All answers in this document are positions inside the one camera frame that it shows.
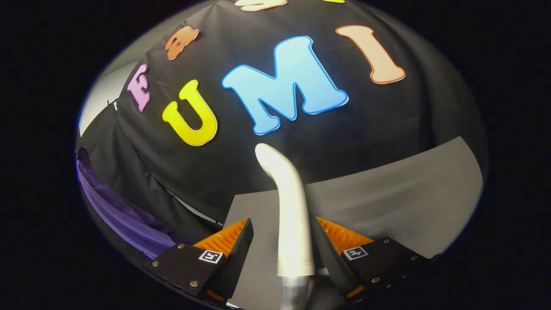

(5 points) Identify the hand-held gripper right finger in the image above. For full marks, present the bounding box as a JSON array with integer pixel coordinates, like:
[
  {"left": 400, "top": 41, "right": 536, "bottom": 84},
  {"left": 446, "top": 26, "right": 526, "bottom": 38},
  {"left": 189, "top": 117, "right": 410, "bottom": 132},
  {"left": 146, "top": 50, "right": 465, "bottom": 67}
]
[{"left": 311, "top": 217, "right": 442, "bottom": 302}]

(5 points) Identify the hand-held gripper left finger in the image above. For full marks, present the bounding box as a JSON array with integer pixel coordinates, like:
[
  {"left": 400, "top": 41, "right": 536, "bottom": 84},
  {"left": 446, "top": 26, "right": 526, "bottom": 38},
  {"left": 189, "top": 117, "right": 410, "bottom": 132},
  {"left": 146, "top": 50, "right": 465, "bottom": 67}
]
[{"left": 142, "top": 218, "right": 254, "bottom": 304}]

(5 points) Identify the white garment steamer head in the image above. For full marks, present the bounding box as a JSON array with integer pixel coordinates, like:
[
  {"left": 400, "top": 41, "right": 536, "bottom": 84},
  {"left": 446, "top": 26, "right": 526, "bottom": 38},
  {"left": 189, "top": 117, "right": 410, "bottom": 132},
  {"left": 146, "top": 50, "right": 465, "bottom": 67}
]
[{"left": 255, "top": 143, "right": 316, "bottom": 277}]

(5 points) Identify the purple button jacket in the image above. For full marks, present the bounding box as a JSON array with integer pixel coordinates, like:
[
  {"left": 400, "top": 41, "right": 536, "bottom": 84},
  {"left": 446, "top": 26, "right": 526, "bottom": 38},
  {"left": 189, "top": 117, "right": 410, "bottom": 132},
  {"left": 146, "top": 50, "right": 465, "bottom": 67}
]
[{"left": 77, "top": 146, "right": 186, "bottom": 259}]

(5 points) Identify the grey cabinet with black top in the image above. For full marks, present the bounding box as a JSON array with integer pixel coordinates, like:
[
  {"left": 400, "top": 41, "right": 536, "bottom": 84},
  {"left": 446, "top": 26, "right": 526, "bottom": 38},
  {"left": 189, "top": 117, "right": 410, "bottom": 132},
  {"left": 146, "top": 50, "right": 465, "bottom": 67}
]
[{"left": 222, "top": 136, "right": 483, "bottom": 310}]

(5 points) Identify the black backdrop cloth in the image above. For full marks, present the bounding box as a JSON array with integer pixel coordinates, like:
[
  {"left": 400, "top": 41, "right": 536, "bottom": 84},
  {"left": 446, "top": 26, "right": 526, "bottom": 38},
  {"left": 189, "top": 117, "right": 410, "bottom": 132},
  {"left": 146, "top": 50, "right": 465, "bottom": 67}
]
[{"left": 77, "top": 0, "right": 489, "bottom": 235}]

